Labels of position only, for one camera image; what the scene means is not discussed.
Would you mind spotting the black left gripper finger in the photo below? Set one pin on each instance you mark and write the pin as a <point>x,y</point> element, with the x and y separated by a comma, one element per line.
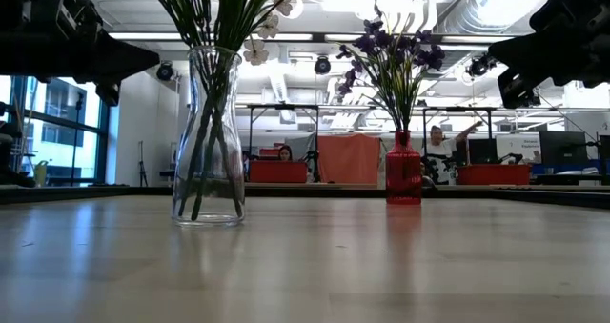
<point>119,61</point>

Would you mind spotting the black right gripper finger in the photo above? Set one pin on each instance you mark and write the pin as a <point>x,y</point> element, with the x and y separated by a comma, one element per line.
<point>529,56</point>

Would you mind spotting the white artificial flower bunch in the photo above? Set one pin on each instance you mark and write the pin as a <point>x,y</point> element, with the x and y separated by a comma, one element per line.
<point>229,13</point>

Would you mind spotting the purple artificial flower bunch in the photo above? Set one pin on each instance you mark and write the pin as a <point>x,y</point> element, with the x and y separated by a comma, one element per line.
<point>395,75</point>

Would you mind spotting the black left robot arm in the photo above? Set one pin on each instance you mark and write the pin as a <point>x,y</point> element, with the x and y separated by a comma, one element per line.
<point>8,4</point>

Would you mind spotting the clear glass carafe vase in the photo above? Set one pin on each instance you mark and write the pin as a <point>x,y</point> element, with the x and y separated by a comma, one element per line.
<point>183,170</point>

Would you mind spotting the red plastic vase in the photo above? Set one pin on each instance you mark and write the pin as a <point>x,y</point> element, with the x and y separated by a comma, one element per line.
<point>403,175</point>

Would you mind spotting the ceiling light strip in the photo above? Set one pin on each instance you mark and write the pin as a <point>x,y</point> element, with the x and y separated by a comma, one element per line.
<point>152,36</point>

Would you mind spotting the black ceiling spot lamp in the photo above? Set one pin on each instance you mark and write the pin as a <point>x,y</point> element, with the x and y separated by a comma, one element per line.
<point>322,65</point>
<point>479,66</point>
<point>165,71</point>

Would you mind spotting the white printed sign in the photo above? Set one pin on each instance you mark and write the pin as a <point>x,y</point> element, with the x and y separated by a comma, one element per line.
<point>519,147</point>

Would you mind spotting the large black monitor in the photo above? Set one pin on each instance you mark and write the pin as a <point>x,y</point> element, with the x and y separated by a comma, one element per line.
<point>563,147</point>

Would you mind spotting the small black monitor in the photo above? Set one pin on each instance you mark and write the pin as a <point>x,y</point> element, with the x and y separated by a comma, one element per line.
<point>482,150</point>

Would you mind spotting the black tripod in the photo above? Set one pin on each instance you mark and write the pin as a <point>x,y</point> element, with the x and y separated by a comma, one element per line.
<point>142,166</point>

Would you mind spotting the wide red storage bin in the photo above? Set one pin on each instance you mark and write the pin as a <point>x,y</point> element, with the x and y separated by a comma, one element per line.
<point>493,174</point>
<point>278,172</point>

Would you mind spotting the yellow green jug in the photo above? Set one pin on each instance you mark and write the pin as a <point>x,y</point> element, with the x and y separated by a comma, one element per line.
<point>41,174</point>

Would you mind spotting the small red storage bin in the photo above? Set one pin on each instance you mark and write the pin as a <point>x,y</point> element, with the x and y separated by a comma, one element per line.
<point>269,152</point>

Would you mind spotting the seated person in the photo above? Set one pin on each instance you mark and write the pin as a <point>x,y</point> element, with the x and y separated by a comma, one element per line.
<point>285,153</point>

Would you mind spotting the orange cloth cover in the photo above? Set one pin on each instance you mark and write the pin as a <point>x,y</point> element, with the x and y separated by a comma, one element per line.
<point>349,158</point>

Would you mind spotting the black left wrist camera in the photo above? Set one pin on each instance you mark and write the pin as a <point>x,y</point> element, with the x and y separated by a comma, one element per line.
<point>107,94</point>

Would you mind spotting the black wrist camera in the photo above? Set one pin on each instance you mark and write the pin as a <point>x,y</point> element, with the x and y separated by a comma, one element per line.
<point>107,94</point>
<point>517,92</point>

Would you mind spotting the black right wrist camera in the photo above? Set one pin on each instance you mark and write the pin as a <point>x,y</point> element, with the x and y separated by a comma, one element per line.
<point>517,92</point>

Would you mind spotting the silver ceiling air duct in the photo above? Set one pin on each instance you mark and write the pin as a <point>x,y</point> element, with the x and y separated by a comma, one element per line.
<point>469,8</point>

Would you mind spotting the dark window frame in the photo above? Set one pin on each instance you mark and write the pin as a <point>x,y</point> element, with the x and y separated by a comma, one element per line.
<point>102,137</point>

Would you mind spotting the black metal station frame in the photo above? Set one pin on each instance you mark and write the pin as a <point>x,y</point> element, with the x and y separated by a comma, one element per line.
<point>457,109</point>
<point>281,106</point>

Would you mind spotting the black table edge rail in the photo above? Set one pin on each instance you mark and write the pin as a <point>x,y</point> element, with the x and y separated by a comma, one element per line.
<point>310,192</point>

